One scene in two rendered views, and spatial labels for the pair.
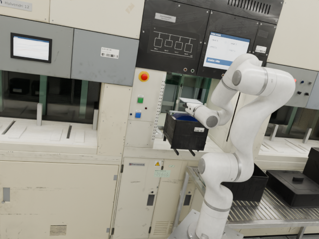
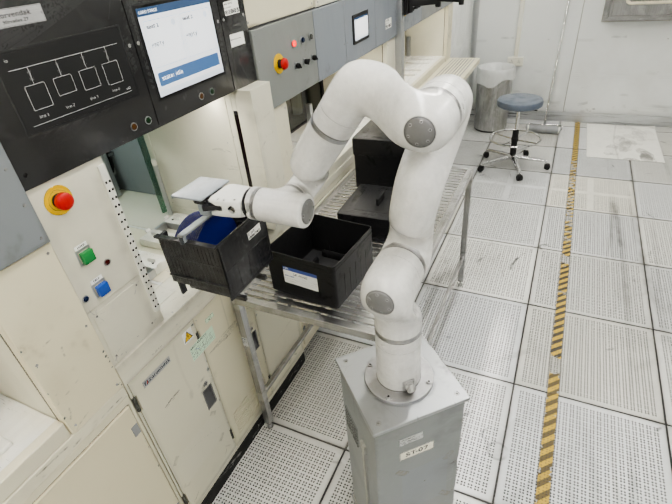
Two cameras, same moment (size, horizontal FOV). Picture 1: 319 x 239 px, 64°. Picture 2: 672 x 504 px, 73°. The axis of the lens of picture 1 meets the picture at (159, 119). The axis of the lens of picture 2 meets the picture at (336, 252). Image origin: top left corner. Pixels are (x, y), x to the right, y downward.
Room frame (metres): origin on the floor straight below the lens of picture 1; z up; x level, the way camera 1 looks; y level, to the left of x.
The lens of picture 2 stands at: (0.48, 0.39, 1.77)
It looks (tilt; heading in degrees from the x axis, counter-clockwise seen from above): 34 degrees down; 315
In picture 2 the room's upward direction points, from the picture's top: 6 degrees counter-clockwise
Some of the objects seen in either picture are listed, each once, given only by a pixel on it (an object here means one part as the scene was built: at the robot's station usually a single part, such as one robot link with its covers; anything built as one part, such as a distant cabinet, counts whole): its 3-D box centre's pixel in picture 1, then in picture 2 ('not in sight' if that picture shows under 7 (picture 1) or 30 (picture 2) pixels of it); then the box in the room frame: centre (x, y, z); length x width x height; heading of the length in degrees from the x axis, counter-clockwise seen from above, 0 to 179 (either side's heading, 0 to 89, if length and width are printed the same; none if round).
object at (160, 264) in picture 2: (162, 131); (126, 270); (1.94, -0.04, 0.89); 0.22 x 0.21 x 0.04; 17
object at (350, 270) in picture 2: (234, 176); (321, 257); (1.47, -0.53, 0.85); 0.28 x 0.28 x 0.17; 12
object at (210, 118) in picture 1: (207, 117); (285, 207); (1.26, -0.24, 1.25); 0.13 x 0.09 x 0.08; 16
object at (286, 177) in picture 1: (295, 185); (380, 208); (1.54, -0.97, 0.83); 0.29 x 0.29 x 0.13; 18
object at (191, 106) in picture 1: (196, 109); (236, 200); (1.40, -0.20, 1.25); 0.11 x 0.10 x 0.07; 16
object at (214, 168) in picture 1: (216, 179); (393, 299); (0.98, -0.29, 1.07); 0.19 x 0.12 x 0.24; 106
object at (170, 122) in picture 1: (185, 125); (216, 238); (1.50, -0.17, 1.11); 0.24 x 0.20 x 0.32; 106
